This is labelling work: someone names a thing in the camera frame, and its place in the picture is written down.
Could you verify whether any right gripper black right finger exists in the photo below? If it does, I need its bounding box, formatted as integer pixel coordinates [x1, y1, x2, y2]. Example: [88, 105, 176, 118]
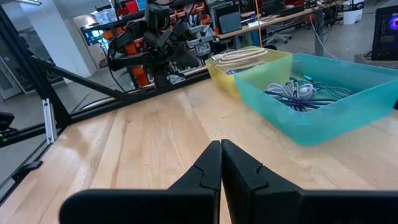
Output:
[221, 139, 398, 224]

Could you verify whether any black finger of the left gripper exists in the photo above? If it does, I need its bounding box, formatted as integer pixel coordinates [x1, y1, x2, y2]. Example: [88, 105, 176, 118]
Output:
[172, 41, 200, 68]

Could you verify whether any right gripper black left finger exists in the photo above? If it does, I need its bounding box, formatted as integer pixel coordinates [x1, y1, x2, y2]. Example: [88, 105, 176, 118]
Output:
[58, 139, 223, 224]

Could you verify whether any beige cable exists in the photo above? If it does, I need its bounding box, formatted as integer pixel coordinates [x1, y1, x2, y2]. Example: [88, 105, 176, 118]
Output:
[211, 47, 269, 71]

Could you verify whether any thin white charger cable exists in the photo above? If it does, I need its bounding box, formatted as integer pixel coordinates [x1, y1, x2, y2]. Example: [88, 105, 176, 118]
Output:
[266, 80, 318, 105]

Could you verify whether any grey bench monitor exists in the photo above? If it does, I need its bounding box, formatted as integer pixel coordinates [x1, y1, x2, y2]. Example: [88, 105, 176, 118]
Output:
[211, 1, 244, 35]

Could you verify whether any clear plastic storage bin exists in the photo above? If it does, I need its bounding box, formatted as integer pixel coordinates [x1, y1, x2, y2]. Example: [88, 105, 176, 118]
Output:
[93, 7, 118, 26]

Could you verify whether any teal plastic bin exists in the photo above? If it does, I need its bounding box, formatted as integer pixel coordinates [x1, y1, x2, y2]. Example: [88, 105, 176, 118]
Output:
[233, 52, 398, 147]

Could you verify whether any yellow plastic bin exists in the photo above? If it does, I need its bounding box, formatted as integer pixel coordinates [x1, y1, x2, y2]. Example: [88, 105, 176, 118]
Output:
[205, 45, 294, 99]

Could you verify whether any grey office chair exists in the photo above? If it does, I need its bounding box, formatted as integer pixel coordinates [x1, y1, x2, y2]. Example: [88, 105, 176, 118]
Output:
[264, 26, 294, 45]

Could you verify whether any wooden workbench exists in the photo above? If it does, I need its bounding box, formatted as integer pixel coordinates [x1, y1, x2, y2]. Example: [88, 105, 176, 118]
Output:
[214, 0, 343, 57]

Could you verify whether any white building column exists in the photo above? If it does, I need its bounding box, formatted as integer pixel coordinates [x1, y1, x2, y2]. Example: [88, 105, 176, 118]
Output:
[9, 0, 91, 79]

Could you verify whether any white bucket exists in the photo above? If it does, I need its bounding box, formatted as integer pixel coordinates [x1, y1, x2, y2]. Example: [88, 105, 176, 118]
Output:
[342, 0, 365, 26]

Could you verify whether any yellow hanging power cord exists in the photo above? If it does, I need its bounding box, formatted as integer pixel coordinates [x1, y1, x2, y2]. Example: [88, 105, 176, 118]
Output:
[254, 0, 264, 48]

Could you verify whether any black frame clamp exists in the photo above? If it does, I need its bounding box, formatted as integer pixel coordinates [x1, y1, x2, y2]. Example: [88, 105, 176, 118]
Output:
[12, 159, 44, 185]

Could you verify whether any black aluminium table frame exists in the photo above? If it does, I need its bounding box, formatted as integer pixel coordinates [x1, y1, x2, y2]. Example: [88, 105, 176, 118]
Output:
[0, 6, 212, 200]

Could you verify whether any silver frame bracket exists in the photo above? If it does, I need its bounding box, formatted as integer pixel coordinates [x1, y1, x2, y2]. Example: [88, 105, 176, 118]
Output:
[42, 98, 58, 145]

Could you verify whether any black camera device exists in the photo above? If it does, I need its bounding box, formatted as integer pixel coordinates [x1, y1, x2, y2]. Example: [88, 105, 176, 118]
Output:
[0, 111, 17, 133]

